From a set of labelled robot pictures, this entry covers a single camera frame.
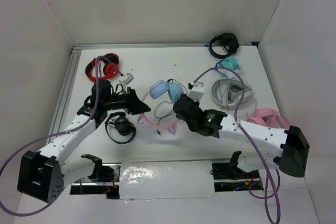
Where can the aluminium frame rail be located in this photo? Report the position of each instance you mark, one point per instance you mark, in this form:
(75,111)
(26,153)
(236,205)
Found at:
(148,63)

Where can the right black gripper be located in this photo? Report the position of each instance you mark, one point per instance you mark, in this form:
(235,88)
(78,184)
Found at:
(196,103)

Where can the red black headphones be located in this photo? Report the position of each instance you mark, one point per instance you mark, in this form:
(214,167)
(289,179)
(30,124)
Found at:
(108,67)

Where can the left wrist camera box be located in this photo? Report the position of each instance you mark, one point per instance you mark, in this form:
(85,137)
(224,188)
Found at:
(126,79)

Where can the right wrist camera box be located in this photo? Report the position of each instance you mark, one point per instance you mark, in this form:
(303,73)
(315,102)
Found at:
(195,91)

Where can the black headphones far corner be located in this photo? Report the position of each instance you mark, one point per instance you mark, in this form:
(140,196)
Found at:
(229,43)

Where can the small black headphones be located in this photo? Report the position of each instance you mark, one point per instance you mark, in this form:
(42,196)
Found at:
(124,127)

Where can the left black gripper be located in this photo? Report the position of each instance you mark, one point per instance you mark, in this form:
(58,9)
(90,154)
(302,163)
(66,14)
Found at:
(134,105)

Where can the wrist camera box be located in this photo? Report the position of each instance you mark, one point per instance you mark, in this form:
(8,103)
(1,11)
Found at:
(195,91)
(126,79)

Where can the teal white headphones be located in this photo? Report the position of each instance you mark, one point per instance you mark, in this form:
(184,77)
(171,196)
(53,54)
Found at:
(230,63)

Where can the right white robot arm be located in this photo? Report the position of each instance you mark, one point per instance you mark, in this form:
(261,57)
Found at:
(285,149)

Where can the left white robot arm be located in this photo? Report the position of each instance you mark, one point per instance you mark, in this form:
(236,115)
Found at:
(45,173)

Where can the white taped sheet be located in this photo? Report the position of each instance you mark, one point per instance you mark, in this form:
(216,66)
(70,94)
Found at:
(166,180)

